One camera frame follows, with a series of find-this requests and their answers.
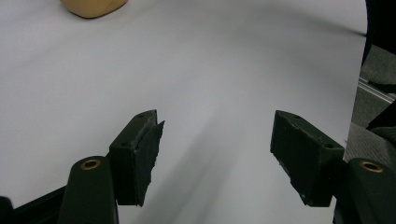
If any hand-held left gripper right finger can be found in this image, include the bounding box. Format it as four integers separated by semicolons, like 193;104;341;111
270;109;396;224

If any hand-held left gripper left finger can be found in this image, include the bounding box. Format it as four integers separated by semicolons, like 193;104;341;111
57;109;165;224

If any wooden pen holder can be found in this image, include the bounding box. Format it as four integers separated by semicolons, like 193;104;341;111
60;0;129;19

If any aluminium rail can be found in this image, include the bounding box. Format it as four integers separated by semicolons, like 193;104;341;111
357;77;396;105

